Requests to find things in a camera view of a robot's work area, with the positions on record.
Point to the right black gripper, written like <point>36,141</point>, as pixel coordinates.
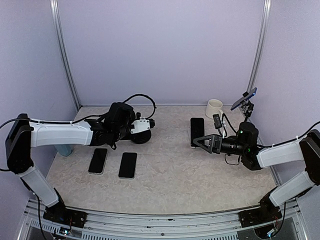
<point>212,147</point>

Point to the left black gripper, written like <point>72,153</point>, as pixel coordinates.
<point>125,138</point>

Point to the black phone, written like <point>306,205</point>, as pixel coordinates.
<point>197,122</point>
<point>128,165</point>

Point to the black round-base phone stand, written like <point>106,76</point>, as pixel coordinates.
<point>142,137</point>

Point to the black tripod stand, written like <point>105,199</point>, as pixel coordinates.
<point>247,107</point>

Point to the blue phone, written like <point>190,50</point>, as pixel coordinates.
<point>245,97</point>

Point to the white phone stand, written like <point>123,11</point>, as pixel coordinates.
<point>189,136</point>

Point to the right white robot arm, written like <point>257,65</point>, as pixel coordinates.
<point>304,148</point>

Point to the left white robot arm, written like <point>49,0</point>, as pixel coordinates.
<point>27,133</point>

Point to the cream ceramic mug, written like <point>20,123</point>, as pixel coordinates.
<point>214,106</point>

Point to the light blue mug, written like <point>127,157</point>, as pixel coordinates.
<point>64,150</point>

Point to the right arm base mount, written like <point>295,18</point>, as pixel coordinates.
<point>258,216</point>

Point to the front aluminium rail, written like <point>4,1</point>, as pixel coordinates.
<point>218,225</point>

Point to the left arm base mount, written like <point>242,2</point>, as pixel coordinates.
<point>65,216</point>

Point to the left aluminium frame post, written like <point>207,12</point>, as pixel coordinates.
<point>54,5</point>

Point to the aluminium frame post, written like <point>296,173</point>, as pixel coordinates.
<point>260,44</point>
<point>54,5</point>

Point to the right aluminium frame post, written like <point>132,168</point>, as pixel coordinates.
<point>260,44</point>

